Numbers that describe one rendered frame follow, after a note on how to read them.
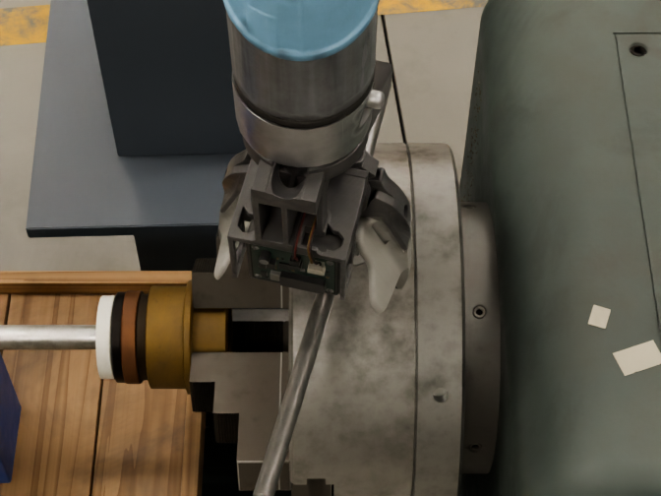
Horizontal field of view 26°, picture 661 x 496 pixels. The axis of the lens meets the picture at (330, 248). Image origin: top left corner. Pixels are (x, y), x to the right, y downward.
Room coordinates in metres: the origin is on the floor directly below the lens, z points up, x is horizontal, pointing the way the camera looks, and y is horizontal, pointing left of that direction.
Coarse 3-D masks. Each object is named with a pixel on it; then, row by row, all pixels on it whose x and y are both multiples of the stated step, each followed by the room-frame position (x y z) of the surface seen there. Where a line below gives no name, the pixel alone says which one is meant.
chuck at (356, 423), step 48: (384, 144) 0.71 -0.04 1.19; (288, 336) 0.52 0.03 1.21; (336, 336) 0.52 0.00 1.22; (384, 336) 0.52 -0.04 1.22; (336, 384) 0.49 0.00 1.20; (384, 384) 0.49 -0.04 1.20; (336, 432) 0.46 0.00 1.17; (384, 432) 0.46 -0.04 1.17; (336, 480) 0.45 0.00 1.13; (384, 480) 0.45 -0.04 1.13
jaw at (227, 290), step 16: (192, 272) 0.62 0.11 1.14; (208, 272) 0.62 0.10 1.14; (240, 272) 0.62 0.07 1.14; (192, 288) 0.61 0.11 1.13; (208, 288) 0.61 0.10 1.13; (224, 288) 0.61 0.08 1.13; (240, 288) 0.61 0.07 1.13; (256, 288) 0.61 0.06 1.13; (272, 288) 0.61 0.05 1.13; (288, 288) 0.61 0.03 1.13; (208, 304) 0.60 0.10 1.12; (224, 304) 0.60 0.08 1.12; (240, 304) 0.60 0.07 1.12; (256, 304) 0.60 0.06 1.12; (272, 304) 0.60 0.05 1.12; (288, 304) 0.60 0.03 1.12
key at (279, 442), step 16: (384, 112) 0.64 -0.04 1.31; (368, 144) 0.61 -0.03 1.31; (320, 304) 0.48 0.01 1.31; (320, 320) 0.47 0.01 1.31; (304, 336) 0.46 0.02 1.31; (320, 336) 0.46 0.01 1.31; (304, 352) 0.45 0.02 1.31; (304, 368) 0.43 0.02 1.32; (288, 384) 0.42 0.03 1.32; (304, 384) 0.42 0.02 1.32; (288, 400) 0.41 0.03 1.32; (288, 416) 0.40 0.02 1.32; (272, 432) 0.39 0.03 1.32; (288, 432) 0.39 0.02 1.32; (272, 448) 0.37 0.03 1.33; (272, 464) 0.36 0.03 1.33; (272, 480) 0.35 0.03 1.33
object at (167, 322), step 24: (168, 288) 0.62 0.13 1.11; (120, 312) 0.60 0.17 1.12; (144, 312) 0.60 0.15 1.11; (168, 312) 0.59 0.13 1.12; (192, 312) 0.60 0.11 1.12; (216, 312) 0.60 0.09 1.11; (120, 336) 0.58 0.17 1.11; (144, 336) 0.58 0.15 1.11; (168, 336) 0.57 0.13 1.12; (192, 336) 0.58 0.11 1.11; (216, 336) 0.58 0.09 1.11; (120, 360) 0.56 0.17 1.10; (144, 360) 0.56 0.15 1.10; (168, 360) 0.56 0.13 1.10; (168, 384) 0.55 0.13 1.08
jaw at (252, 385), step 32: (224, 352) 0.57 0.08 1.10; (256, 352) 0.57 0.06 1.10; (192, 384) 0.54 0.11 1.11; (224, 384) 0.54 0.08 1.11; (256, 384) 0.54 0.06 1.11; (224, 416) 0.51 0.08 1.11; (256, 416) 0.51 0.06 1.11; (256, 448) 0.48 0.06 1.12; (288, 448) 0.48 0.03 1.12; (256, 480) 0.46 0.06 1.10; (288, 480) 0.46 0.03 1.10; (320, 480) 0.45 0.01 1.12
